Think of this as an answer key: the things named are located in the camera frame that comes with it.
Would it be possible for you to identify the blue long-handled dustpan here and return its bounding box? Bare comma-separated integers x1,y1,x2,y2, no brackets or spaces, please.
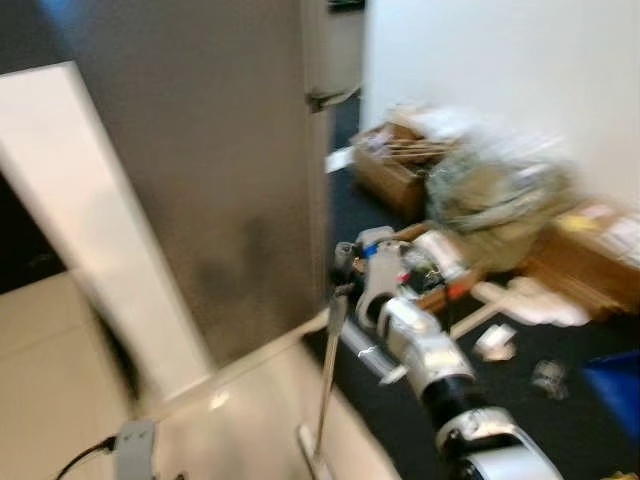
580,350,640,443

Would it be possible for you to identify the black floor mat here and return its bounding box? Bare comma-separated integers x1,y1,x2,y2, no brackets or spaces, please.
330,325,640,480
325,95,431,301

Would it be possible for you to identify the white product box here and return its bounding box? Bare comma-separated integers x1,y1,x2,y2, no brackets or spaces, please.
414,231,469,283

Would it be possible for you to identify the cardboard box of cardboard scraps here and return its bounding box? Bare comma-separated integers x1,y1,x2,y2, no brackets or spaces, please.
350,120,453,223

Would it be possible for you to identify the open cardboard box red print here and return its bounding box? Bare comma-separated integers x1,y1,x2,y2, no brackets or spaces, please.
395,222,493,316

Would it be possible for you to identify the long white strip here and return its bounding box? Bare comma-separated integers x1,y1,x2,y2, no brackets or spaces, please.
440,300,504,343

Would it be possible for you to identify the olive green sack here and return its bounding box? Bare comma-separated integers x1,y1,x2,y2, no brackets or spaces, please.
424,140,583,273

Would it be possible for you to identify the small white box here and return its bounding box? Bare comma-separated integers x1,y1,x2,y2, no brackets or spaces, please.
474,324,518,363

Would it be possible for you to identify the stainless steel refrigerator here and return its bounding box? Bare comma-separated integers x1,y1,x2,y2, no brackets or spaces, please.
0,0,363,403

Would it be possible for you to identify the grey plastic clip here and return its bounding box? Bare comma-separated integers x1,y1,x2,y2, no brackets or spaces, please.
530,360,572,400

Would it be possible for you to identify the large labelled cardboard box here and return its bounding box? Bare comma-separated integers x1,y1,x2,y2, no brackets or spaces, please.
522,198,640,319

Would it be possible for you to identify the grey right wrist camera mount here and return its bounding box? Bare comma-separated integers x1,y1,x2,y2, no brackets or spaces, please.
355,226,409,326

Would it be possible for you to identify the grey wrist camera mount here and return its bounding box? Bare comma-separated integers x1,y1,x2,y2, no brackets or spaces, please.
355,226,409,326
114,419,160,480

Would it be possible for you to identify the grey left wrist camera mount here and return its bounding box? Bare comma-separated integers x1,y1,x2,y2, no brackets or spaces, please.
114,419,160,480

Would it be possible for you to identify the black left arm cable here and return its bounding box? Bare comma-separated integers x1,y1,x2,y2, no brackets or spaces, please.
52,434,121,480

